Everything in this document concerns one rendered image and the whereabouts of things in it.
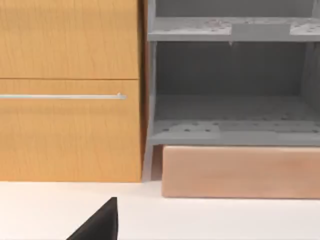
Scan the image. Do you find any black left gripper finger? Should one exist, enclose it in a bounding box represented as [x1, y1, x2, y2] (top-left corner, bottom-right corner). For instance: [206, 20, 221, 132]
[65, 196, 119, 240]

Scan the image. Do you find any wooden cupboard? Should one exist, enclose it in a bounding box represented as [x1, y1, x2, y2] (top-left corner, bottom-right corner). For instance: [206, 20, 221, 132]
[0, 0, 151, 183]

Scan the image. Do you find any pale wooden drawer front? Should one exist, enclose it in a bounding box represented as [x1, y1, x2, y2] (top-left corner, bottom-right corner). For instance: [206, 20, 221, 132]
[161, 144, 320, 200]

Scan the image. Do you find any plain wooden drawer front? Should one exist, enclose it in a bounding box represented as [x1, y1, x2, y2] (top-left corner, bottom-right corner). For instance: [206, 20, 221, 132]
[0, 0, 140, 80]

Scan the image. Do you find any grey pierced shelf unit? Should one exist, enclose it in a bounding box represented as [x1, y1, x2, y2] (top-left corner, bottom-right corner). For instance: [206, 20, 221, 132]
[146, 0, 320, 181]

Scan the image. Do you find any wooden drawer front with handle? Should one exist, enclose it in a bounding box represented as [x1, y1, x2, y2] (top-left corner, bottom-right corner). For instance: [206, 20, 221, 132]
[0, 78, 143, 183]

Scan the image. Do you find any long metal handle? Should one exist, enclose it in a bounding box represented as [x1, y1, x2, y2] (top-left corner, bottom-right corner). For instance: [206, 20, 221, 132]
[0, 92, 127, 101]

